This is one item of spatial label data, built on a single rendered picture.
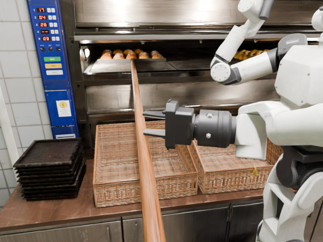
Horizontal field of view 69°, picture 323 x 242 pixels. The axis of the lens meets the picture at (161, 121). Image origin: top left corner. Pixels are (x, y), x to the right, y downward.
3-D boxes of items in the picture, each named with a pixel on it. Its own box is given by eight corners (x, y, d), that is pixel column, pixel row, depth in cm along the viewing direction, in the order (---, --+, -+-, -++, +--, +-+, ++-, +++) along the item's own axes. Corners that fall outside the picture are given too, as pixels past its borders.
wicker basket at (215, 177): (181, 152, 176) (182, 118, 165) (252, 147, 184) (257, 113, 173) (202, 196, 131) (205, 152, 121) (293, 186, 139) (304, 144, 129)
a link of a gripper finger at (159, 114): (145, 113, 61) (168, 114, 60) (141, 117, 58) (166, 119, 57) (145, 107, 60) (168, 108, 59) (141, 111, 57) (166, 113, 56)
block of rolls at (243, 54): (224, 55, 232) (224, 49, 230) (268, 54, 239) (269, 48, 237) (257, 65, 176) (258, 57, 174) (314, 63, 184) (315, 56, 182)
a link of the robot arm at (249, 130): (214, 154, 51) (270, 160, 49) (217, 106, 53) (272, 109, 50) (213, 155, 62) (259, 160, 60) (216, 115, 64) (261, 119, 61)
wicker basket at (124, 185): (99, 160, 166) (95, 124, 155) (177, 152, 175) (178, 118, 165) (93, 210, 122) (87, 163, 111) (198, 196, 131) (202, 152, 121)
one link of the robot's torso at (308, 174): (302, 172, 95) (309, 146, 91) (329, 194, 83) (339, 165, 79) (273, 175, 93) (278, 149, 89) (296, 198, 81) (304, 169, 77)
